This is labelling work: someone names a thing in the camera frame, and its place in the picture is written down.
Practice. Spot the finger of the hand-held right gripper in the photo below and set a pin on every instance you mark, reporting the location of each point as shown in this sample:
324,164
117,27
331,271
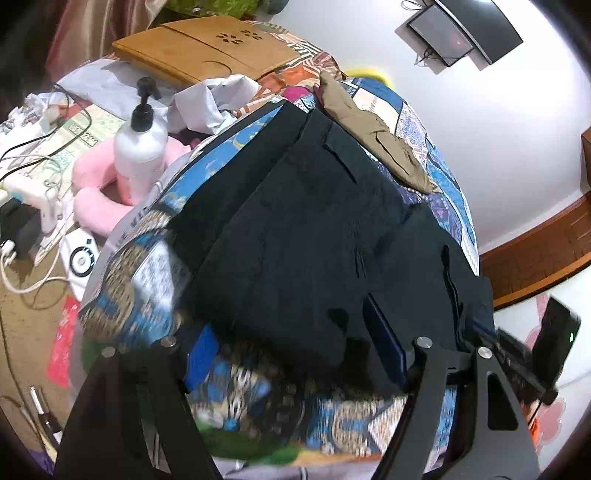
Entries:
485,334

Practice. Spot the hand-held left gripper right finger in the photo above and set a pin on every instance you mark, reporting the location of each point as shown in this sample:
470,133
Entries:
385,341

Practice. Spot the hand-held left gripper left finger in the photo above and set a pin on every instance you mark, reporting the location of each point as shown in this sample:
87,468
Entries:
201,355

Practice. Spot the black pants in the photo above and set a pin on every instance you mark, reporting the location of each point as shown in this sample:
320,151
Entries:
300,230

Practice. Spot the khaki pants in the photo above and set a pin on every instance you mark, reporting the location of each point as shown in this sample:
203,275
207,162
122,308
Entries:
369,134

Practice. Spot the white panel with pink decal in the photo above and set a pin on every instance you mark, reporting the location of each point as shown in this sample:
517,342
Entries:
572,415

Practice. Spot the blue patchwork blanket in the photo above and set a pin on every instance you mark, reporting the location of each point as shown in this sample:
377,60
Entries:
258,415

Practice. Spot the red plastic bag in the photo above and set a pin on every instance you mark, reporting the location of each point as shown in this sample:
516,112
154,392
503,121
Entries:
64,346

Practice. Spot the white round device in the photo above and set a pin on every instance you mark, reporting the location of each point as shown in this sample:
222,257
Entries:
81,258

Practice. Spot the metal pen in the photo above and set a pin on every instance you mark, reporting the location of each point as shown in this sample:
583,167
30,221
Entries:
46,415

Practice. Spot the wooden wardrobe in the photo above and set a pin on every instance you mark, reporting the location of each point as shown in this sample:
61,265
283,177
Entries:
586,161

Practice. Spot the pink plush pillow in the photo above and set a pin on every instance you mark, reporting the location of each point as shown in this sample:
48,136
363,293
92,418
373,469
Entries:
92,198

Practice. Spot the white pump lotion bottle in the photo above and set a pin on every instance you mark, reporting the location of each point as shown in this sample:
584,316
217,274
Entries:
138,152

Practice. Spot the black box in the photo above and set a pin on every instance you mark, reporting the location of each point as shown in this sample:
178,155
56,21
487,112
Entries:
18,228

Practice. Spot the white power strip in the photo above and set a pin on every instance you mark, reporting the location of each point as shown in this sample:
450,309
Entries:
34,196

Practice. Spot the green patterned mat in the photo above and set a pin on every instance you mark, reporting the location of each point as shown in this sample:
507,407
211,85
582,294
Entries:
92,134

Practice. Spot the pale grey cloth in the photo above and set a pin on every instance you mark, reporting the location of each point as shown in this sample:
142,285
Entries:
198,104

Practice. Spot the orange striped bedsheet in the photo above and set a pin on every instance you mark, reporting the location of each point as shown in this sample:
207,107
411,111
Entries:
304,69

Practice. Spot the bamboo lap desk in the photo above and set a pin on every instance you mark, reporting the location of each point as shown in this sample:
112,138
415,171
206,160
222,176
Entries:
194,50

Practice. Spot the striped pink gold curtain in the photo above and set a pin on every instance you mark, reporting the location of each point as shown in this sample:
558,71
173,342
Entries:
92,32

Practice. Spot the green patterned storage basket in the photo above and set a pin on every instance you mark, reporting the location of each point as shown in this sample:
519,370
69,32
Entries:
212,5

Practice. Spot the grey plush pillow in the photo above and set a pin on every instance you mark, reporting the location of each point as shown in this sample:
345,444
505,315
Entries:
277,5

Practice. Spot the small black wall monitor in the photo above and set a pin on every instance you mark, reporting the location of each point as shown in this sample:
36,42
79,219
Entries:
441,34

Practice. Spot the large black wall television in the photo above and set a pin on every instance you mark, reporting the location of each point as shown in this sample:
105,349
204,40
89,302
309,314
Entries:
485,27

